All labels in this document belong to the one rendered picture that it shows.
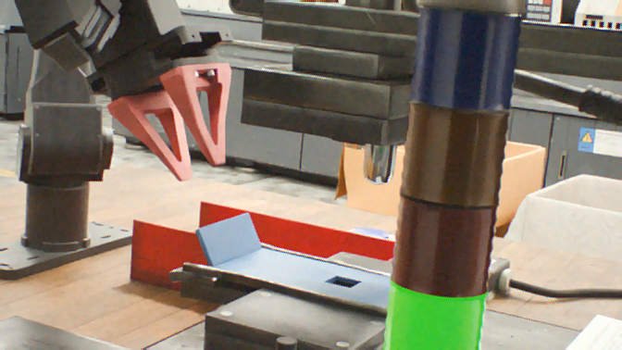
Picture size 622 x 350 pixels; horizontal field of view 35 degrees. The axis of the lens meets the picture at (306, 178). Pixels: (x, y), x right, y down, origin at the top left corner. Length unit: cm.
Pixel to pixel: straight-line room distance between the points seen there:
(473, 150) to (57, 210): 70
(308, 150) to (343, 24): 529
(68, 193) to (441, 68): 69
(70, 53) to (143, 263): 32
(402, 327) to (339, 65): 27
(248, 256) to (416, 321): 38
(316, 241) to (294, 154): 498
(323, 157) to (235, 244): 512
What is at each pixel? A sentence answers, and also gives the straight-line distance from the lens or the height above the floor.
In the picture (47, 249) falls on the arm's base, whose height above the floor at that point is 91.
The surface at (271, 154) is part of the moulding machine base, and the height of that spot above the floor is 15.
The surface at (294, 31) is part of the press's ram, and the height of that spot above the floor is 116.
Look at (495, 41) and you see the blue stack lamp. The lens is 36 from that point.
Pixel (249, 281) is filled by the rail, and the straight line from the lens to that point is 69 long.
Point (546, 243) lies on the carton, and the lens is 292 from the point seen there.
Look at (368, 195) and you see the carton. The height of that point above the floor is 56.
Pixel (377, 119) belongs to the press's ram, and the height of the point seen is 112.
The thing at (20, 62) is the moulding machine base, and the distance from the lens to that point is 760.
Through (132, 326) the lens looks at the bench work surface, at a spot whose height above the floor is 90.
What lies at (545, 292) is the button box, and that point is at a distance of 103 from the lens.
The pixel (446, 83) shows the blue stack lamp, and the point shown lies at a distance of 35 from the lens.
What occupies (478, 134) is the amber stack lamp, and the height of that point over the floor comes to 115.
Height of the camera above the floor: 119
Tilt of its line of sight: 11 degrees down
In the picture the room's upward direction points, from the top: 5 degrees clockwise
